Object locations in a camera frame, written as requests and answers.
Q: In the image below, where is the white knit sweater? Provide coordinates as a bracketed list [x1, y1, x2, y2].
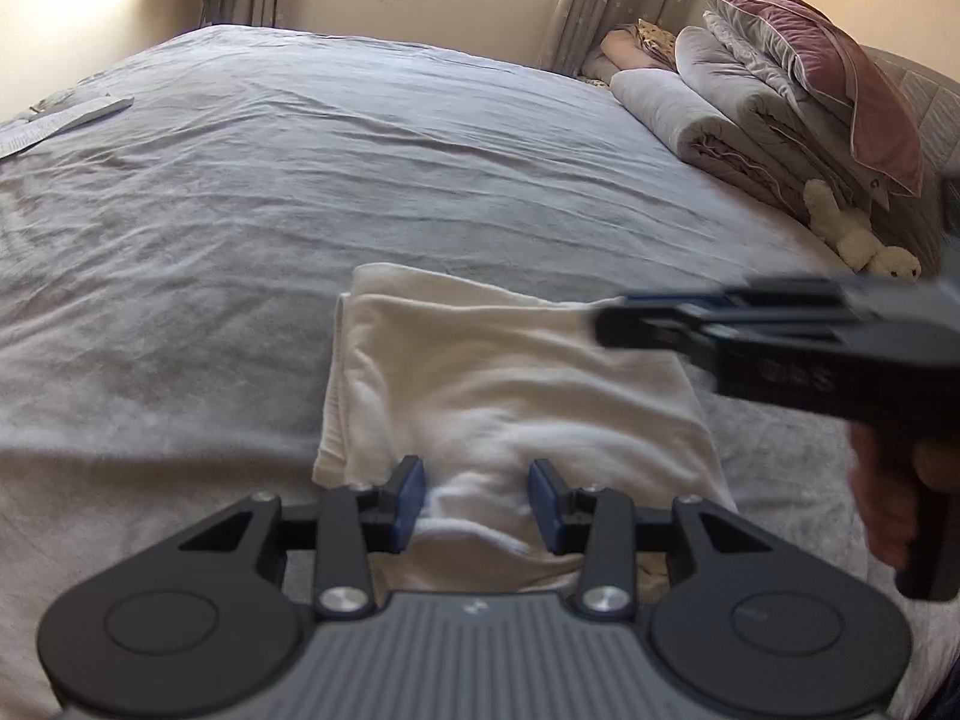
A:
[313, 262, 740, 595]

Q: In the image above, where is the white plush toy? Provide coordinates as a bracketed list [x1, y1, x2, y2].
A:
[803, 178, 923, 285]

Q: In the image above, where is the pink velvet pillow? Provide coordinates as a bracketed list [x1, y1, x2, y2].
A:
[690, 0, 926, 201]

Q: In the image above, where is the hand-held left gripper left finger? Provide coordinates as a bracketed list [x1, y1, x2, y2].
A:
[176, 455, 428, 620]

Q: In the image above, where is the person's right hand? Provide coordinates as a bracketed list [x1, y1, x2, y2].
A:
[847, 421, 960, 569]

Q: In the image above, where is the pink folded blanket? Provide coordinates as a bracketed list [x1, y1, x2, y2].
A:
[580, 18, 681, 89]

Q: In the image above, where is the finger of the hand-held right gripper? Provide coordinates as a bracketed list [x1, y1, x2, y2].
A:
[619, 283, 752, 314]
[595, 306, 704, 359]

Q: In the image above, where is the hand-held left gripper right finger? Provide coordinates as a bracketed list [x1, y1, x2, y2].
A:
[529, 457, 773, 620]

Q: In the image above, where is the grey padded headboard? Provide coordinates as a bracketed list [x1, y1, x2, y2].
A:
[861, 45, 960, 280]

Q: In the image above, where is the bed with grey sheet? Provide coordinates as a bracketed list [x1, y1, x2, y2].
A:
[0, 22, 960, 720]

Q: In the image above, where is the flat paper sheet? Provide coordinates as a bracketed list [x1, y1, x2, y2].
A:
[0, 95, 135, 161]

